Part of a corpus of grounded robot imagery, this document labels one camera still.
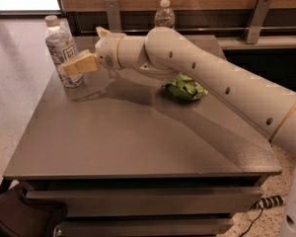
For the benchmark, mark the clear plastic water bottle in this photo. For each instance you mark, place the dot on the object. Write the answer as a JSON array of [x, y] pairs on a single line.
[[165, 16]]

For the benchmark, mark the white power strip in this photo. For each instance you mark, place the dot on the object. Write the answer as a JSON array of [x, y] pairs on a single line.
[[269, 202]]

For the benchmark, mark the right metal wall bracket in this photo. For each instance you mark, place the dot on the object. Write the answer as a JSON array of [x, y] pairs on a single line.
[[252, 31]]

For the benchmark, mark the blue labelled plastic bottle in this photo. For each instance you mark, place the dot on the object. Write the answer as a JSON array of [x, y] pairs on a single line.
[[61, 47]]

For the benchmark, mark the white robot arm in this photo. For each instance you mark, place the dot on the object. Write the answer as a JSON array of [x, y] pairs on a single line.
[[163, 53]]

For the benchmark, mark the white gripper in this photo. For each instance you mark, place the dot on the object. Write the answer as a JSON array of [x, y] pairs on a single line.
[[107, 52]]

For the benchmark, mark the metal wall bracket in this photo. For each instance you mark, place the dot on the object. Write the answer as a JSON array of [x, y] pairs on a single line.
[[252, 31], [113, 15]]

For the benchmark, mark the left metal wall bracket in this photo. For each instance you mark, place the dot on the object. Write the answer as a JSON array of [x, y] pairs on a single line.
[[113, 15]]

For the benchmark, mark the green snack bag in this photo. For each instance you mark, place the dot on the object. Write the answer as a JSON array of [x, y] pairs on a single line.
[[185, 88]]

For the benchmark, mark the grey drawer cabinet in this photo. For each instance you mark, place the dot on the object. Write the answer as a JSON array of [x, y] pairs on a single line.
[[135, 211]]

